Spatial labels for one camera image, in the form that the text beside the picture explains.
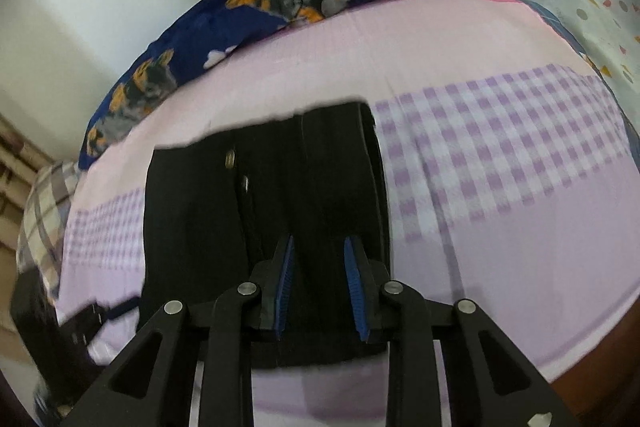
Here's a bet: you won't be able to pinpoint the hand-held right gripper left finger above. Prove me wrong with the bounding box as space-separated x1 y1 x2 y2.
82 234 296 427

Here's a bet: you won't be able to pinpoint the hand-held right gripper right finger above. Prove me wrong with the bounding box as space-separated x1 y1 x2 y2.
342 236 581 427

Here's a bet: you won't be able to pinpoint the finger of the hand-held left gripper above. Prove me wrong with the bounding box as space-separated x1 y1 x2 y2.
62 297 143 345

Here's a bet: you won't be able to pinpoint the black pants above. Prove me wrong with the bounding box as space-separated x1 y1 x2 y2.
140 99 396 370

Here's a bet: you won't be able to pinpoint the grey brown plaid cloth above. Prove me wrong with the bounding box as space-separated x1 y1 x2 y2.
15 161 83 303

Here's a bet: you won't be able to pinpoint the light wooden shelf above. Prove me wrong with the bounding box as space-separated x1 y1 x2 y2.
0 114 58 343

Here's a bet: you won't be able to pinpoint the pink purple checked bed sheet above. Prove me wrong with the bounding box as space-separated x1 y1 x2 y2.
52 0 640 427

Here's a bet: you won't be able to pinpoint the navy blanket with orange print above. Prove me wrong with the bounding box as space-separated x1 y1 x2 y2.
79 0 478 170

